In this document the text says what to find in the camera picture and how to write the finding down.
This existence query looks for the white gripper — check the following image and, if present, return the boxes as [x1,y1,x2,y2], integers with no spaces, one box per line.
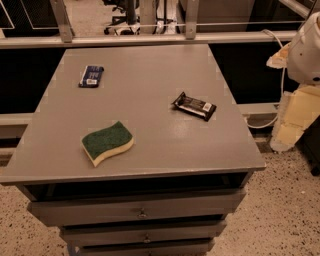
[266,12,320,152]

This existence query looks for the green and yellow sponge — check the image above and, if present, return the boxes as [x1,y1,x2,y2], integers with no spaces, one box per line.
[82,121,134,167]

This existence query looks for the black snack bar packet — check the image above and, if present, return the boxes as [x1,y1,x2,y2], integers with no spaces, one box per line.
[172,92,216,122]

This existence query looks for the grey drawer cabinet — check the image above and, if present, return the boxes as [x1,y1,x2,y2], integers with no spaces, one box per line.
[0,44,267,256]

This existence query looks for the black office chair base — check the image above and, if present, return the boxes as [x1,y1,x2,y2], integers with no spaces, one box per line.
[102,0,140,35]

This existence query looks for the blue snack packet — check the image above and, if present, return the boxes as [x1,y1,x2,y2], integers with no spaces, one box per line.
[78,65,104,88]

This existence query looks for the grey metal railing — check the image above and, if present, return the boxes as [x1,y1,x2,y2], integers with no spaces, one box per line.
[0,0,295,49]

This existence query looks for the top grey drawer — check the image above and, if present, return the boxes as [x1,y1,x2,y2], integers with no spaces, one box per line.
[28,189,246,226]

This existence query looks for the grey drawer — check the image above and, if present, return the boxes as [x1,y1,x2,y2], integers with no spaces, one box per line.
[68,238,214,256]
[60,218,226,247]
[28,189,246,226]

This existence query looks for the bottom grey drawer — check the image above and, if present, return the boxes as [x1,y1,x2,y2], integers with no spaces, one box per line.
[68,238,214,256]

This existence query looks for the middle grey drawer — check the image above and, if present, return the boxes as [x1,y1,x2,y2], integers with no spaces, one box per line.
[60,218,226,247]

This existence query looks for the white cable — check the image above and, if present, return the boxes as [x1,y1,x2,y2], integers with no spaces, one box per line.
[245,28,288,130]

